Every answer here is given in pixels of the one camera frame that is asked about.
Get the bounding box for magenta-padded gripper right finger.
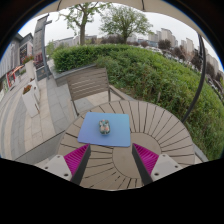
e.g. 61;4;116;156
131;143;184;186

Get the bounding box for beige patio umbrella canopy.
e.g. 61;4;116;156
39;0;201;23

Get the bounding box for green trimmed hedge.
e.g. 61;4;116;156
51;44;224;161

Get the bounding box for slatted brown patio chair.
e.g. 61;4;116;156
65;67;126;116

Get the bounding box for transparent teal computer mouse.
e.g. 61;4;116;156
98;119;112;136

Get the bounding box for distant apartment buildings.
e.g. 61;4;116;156
148;27;224;78

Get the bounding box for round leafy green tree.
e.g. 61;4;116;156
99;4;154;44

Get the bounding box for white flower planter box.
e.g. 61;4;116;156
21;84;42;118
21;54;37;83

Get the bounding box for blue mouse pad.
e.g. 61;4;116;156
77;111;132;148

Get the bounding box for dark curved umbrella pole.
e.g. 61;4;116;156
180;33;207;124

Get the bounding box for tall grey sign pillar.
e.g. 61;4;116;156
32;13;54;81

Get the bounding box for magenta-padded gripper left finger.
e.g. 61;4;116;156
41;143;92;186

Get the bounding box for thin sparse-leaved tree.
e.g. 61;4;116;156
59;2;113;47

